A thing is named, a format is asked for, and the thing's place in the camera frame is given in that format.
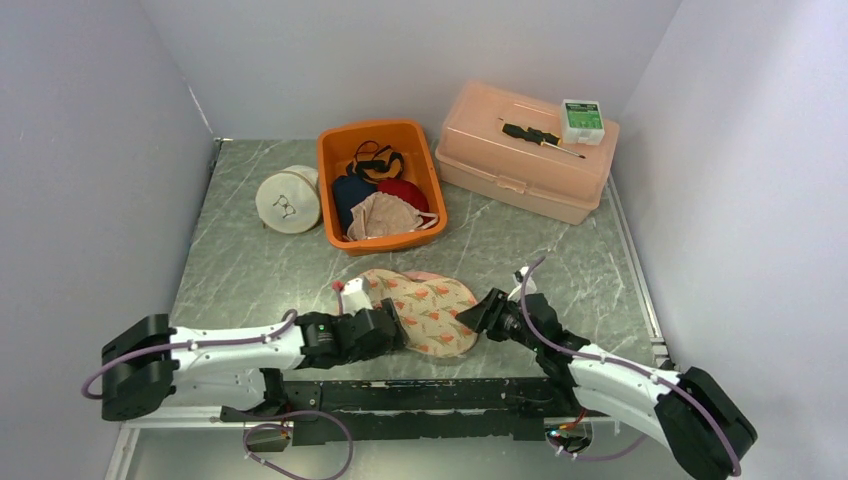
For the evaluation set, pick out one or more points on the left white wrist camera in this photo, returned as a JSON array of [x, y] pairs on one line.
[[352, 295]]

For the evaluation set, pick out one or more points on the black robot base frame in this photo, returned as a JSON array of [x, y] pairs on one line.
[[521, 408]]

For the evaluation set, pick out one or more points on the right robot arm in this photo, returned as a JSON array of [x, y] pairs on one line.
[[689, 413]]

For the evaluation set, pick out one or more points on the orange plastic bin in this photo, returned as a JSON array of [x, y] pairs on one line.
[[335, 149]]

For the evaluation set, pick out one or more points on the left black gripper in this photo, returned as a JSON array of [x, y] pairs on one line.
[[394, 341]]

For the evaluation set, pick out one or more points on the navy blue bra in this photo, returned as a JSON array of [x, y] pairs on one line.
[[348, 192]]

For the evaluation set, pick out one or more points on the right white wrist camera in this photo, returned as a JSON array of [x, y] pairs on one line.
[[524, 283]]

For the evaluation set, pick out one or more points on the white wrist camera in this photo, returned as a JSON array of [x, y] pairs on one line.
[[352, 295], [524, 283]]

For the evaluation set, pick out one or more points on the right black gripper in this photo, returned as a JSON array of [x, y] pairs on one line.
[[484, 316]]

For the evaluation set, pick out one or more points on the pink plastic storage box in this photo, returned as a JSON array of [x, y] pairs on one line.
[[565, 182]]

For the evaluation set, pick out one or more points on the black yellow screwdriver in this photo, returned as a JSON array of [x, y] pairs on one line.
[[538, 137]]

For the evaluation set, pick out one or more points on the white green small box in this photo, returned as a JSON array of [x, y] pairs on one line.
[[581, 122]]

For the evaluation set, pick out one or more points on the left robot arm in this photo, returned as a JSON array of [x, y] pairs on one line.
[[154, 363]]

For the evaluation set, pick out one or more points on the floral mesh laundry bag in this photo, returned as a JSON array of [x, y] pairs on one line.
[[428, 305]]

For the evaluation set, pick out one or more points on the red bra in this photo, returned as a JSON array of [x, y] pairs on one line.
[[406, 191]]

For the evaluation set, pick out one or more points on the black orange bra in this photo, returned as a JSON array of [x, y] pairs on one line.
[[375, 163]]

